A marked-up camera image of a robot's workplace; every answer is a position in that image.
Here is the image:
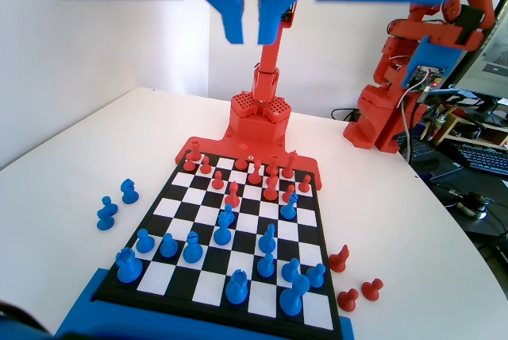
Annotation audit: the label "blue chess bishop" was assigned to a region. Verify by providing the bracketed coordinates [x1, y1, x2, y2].
[279, 191, 299, 221]
[182, 231, 203, 265]

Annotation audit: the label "computer monitor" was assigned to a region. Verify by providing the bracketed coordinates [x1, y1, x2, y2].
[448, 0, 508, 93]

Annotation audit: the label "red camera stand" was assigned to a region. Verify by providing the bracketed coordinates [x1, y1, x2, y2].
[173, 0, 323, 194]

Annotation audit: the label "grey cable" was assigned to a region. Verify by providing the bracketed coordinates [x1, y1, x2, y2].
[398, 77, 433, 164]

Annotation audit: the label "black and white chessboard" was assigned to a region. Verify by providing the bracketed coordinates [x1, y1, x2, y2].
[92, 149, 343, 333]

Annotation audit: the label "red chess knight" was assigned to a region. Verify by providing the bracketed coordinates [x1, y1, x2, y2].
[263, 175, 280, 202]

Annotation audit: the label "computer mouse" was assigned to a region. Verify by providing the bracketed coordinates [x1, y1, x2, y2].
[456, 191, 489, 220]

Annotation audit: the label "blue chess rook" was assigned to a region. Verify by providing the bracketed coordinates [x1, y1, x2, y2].
[225, 269, 250, 306]
[115, 247, 143, 284]

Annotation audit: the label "blue controller board mount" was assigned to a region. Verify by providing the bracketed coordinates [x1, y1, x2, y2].
[401, 36, 453, 97]

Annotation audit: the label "captured blue pawns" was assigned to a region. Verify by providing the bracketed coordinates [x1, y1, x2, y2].
[120, 178, 140, 205]

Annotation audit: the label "wooden desk stand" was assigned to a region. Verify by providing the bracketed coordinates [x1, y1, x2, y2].
[432, 111, 508, 147]

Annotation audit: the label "black computer keyboard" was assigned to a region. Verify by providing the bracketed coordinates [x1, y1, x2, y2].
[452, 143, 508, 177]
[396, 133, 437, 160]

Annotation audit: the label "blue base plate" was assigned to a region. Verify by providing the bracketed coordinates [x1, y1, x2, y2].
[55, 268, 354, 340]

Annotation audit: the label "captured red pawns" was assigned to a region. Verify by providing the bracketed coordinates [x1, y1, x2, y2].
[328, 244, 350, 273]

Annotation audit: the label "blue chess queen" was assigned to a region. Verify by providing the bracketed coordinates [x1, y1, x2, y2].
[213, 212, 234, 247]

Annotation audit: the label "small camera circuit board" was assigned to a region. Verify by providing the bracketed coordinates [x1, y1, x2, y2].
[279, 0, 298, 23]

